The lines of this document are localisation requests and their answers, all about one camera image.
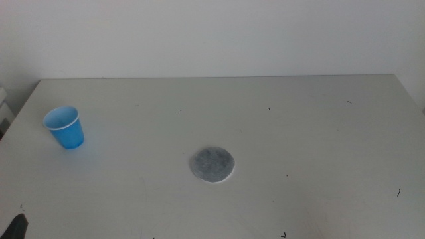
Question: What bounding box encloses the round grey cup mat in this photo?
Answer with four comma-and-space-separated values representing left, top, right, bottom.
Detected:
189, 146, 236, 184

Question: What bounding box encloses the blue plastic cup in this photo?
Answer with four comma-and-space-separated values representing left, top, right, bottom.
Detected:
42, 106, 85, 150

